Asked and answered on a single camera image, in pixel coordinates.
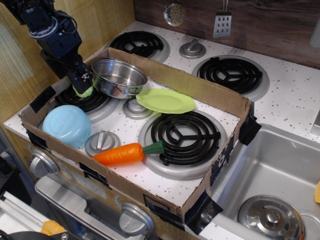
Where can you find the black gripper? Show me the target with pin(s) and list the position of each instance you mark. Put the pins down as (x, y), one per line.
(60, 52)

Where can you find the green toy broccoli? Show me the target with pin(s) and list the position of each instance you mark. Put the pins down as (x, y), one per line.
(82, 88)

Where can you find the small steel pan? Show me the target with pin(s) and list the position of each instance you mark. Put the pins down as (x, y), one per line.
(117, 79)

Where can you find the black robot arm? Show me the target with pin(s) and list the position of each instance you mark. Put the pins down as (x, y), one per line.
(40, 17)

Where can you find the front left black burner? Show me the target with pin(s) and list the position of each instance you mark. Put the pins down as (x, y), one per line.
(97, 106)

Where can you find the black burner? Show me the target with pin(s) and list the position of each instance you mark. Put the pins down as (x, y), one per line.
(142, 43)
(237, 73)
(97, 106)
(192, 141)

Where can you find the light blue upturned bowl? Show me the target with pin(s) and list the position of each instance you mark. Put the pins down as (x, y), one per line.
(69, 124)

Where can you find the silver stovetop knob centre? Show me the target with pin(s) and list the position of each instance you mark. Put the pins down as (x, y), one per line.
(134, 110)

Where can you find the silver stovetop knob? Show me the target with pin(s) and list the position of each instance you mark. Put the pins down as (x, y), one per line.
(134, 110)
(192, 50)
(101, 142)

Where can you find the silver stovetop knob front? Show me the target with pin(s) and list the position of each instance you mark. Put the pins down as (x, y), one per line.
(101, 142)

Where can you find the back left black burner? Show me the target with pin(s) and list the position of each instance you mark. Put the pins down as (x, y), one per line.
(142, 43)

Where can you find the left silver oven knob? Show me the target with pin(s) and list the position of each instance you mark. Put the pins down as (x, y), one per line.
(42, 165)

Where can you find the silver oven knob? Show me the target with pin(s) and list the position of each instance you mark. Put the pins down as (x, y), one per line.
(134, 221)
(42, 165)

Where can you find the light green plastic plate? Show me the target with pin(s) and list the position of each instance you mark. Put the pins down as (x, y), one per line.
(165, 101)

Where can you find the orange toy carrot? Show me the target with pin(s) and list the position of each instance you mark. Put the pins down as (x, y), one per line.
(128, 154)

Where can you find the hanging steel strainer spoon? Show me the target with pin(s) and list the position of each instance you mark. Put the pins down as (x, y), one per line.
(174, 13)

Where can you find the silver stovetop knob back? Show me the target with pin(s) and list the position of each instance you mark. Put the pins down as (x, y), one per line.
(192, 50)

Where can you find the front right black burner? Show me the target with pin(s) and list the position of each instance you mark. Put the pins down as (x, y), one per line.
(192, 141)

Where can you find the orange object bottom left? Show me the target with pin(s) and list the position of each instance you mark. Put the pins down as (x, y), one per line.
(51, 228)

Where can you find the right silver oven knob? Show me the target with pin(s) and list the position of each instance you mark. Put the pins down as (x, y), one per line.
(134, 221)

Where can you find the hanging steel slotted spatula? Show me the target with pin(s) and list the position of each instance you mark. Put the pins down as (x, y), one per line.
(222, 22)

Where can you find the back right black burner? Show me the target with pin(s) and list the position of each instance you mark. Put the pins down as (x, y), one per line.
(237, 73)

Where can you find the brown cardboard fence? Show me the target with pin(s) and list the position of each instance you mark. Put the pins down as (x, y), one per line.
(179, 208)

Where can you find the stainless steel sink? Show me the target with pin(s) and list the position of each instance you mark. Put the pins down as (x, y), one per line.
(276, 163)

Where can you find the steel pot lid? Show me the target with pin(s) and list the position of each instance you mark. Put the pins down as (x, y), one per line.
(272, 217)

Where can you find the orange object in sink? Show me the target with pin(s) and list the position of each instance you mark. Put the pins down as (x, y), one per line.
(317, 193)

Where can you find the silver oven door handle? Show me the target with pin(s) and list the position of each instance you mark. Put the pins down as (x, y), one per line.
(91, 219)

